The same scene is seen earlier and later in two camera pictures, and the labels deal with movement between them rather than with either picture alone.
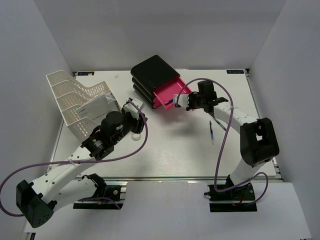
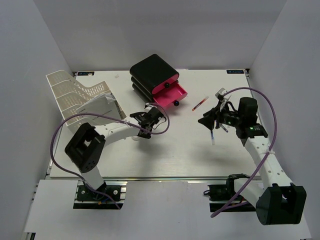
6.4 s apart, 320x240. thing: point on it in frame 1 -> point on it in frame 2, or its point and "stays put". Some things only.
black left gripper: [139, 124] -> [146, 136]
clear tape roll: [136, 137] stays put
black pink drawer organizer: [157, 82] stays put
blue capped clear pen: [212, 136] stays put
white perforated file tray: [69, 93] stays put
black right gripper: [191, 95] -> [208, 120]
